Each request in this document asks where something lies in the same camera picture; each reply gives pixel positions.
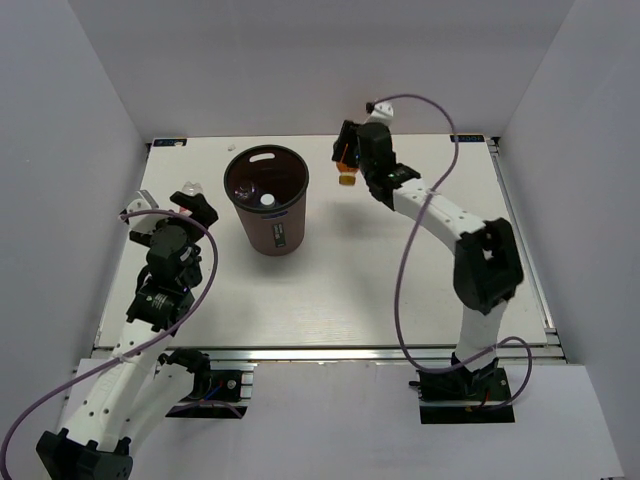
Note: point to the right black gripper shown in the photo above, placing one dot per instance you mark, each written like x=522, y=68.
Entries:
x=347, y=137

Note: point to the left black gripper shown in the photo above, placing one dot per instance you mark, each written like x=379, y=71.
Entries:
x=197, y=204

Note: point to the orange bottle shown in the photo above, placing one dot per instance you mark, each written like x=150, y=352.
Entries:
x=347, y=175

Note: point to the clear bottle red label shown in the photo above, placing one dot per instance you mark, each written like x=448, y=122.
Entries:
x=190, y=192

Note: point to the blue label water bottle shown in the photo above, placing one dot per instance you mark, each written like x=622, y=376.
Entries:
x=245, y=191
x=267, y=201

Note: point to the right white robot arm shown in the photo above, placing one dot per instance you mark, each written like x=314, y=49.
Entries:
x=487, y=269

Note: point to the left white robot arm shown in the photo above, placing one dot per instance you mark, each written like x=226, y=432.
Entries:
x=138, y=384

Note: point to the brown plastic waste bin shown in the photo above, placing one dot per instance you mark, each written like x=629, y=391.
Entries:
x=283, y=173

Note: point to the left blue corner sticker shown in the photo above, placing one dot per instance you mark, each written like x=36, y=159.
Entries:
x=169, y=142

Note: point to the blue corner sticker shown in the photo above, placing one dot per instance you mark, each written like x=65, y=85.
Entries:
x=169, y=142
x=467, y=138

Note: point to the right blue corner sticker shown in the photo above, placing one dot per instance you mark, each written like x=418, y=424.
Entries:
x=467, y=138

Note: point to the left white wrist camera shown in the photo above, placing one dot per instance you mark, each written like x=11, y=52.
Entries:
x=142, y=200

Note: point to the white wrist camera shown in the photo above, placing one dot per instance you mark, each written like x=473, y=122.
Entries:
x=379, y=112
x=142, y=200

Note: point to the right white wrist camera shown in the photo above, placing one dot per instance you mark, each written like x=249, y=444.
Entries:
x=379, y=112

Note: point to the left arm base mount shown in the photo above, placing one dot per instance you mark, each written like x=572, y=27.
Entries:
x=218, y=392

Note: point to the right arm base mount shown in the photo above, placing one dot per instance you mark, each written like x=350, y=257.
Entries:
x=464, y=397

